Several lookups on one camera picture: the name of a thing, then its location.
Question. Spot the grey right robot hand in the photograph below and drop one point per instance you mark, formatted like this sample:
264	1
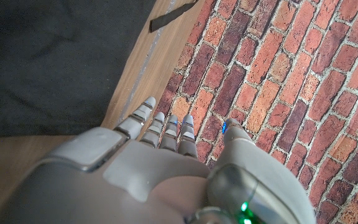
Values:
154	174

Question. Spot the black cloth bag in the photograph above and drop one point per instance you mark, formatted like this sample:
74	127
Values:
42	62

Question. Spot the red brick printed backdrop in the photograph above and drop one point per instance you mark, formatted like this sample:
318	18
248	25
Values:
291	93

